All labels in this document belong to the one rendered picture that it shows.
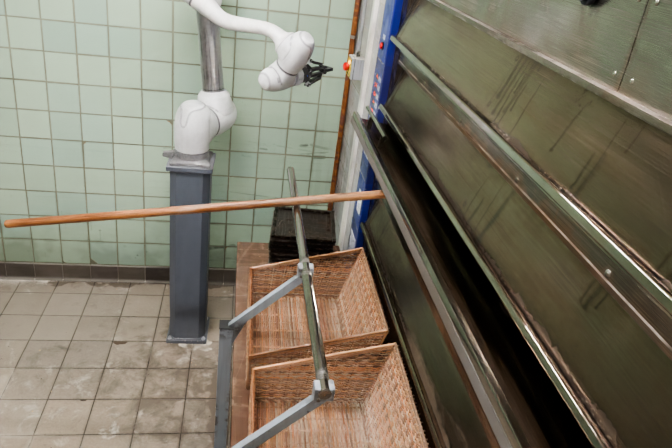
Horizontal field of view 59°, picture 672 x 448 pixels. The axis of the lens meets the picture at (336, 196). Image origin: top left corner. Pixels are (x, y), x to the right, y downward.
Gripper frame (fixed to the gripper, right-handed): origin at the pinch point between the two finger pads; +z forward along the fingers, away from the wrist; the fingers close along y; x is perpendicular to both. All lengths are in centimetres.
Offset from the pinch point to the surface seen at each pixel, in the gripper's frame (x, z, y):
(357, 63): 7.6, 13.6, -3.1
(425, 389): 116, -92, 52
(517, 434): 150, -142, 3
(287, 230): 18, -38, 63
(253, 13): -52, 4, -15
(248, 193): -49, 6, 85
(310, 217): 16, -21, 63
